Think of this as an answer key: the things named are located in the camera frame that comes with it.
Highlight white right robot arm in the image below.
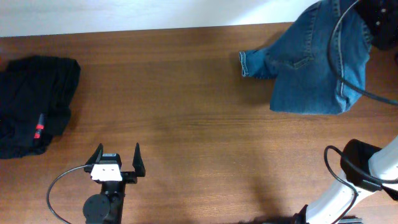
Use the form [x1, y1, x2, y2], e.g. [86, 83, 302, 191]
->
[291, 1, 397, 223]

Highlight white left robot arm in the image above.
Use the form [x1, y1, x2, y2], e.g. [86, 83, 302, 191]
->
[83, 144, 146, 224]

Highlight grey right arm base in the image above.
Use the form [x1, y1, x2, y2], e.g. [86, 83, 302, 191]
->
[264, 216, 364, 224]

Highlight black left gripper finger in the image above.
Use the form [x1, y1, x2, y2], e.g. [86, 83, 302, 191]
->
[132, 142, 146, 177]
[85, 143, 103, 165]

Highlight black fabric bag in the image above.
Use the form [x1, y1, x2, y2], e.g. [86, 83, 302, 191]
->
[1, 55, 81, 159]

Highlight blue denim jeans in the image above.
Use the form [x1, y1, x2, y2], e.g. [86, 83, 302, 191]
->
[239, 0, 372, 114]

